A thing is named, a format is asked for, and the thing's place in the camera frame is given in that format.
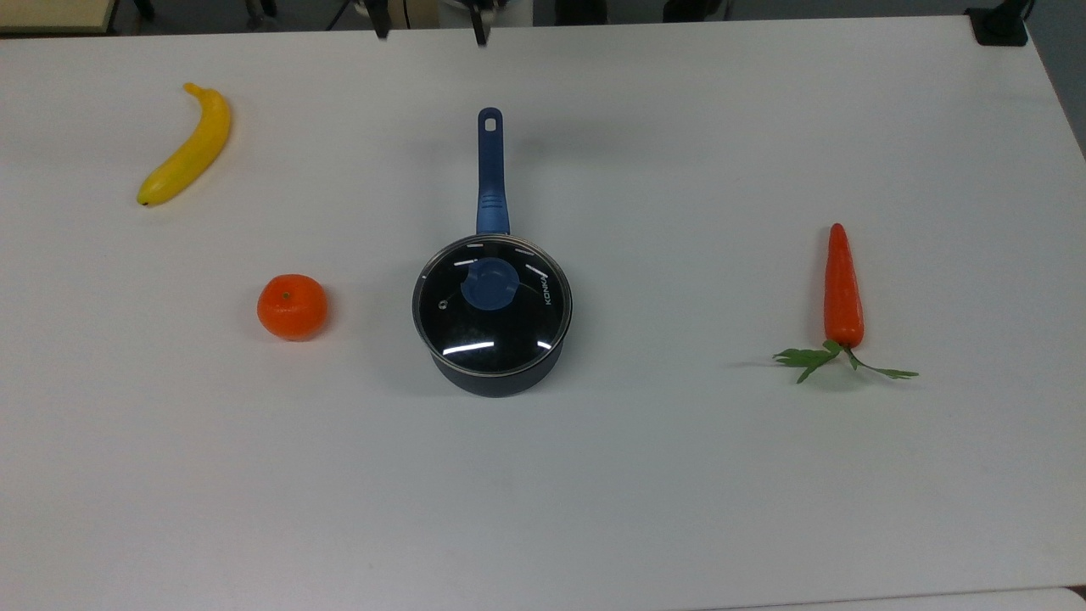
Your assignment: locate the orange mandarin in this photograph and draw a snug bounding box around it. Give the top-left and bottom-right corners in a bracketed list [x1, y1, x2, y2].
[257, 273, 329, 342]

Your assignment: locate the yellow banana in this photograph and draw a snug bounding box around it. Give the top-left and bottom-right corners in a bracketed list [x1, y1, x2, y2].
[137, 82, 232, 207]

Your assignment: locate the light wooden table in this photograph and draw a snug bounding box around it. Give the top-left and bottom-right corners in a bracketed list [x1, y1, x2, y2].
[0, 0, 118, 36]

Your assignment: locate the black saucepan with blue handle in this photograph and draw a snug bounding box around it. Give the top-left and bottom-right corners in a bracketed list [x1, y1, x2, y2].
[412, 107, 574, 398]

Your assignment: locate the black table clamp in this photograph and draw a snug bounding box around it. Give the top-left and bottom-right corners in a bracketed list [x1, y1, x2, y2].
[966, 0, 1033, 47]

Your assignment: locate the glass lid with blue knob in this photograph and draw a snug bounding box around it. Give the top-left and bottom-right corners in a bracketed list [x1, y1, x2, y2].
[412, 235, 574, 378]

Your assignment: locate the orange carrot with green leaves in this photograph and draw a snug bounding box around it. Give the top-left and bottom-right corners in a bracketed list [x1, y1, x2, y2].
[772, 223, 920, 384]

